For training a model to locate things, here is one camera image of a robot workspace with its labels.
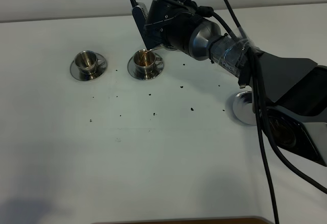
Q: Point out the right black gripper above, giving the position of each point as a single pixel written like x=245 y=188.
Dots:
x=170 y=23

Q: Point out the stainless steel teapot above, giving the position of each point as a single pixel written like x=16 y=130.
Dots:
x=168 y=48

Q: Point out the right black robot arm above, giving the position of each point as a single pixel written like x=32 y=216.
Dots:
x=290 y=92

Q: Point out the steel teapot saucer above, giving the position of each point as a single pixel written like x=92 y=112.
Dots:
x=243 y=108

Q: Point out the right steel teacup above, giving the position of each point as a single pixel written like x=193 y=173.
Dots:
x=146 y=61

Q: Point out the steel teacup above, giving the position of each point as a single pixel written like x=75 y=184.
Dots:
x=88 y=62
x=146 y=61

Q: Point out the right steel saucer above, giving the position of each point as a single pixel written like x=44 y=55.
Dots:
x=142 y=76

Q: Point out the left steel teacup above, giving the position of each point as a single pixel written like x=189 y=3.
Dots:
x=88 y=62

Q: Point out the left steel saucer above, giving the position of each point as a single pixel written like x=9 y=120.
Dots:
x=87 y=77

